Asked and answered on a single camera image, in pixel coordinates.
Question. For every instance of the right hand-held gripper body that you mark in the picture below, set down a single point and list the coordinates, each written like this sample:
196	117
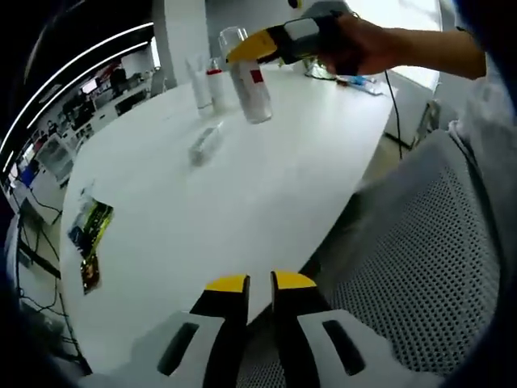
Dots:
303	32

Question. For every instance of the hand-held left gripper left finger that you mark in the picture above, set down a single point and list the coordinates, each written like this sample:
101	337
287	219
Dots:
218	347

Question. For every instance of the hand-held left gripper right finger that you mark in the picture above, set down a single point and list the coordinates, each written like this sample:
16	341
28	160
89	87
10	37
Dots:
299	347

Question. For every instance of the tall clear cap skincare bottle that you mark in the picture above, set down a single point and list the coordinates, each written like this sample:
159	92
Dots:
256	101

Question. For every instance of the white skincare tube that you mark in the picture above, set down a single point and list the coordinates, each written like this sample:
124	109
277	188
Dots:
200	89

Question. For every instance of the person's right hand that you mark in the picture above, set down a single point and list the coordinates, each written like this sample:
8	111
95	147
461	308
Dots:
359	48

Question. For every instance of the blue white packet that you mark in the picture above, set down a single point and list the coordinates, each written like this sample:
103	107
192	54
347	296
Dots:
363	85

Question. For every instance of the white square pillar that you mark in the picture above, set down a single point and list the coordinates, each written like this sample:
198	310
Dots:
177	40

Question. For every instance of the gold brown packet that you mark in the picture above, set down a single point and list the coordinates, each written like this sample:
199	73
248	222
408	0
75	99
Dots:
91	275

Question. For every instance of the grey mesh chair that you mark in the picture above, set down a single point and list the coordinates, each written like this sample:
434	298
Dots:
424	242

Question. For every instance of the green black packet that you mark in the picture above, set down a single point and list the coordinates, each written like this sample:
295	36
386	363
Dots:
91	228

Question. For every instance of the white ceiling light strip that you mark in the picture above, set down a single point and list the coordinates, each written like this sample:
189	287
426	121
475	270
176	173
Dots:
60	77
68	87

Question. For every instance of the person's grey shirt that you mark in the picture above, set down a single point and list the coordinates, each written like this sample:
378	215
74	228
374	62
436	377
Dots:
493	105

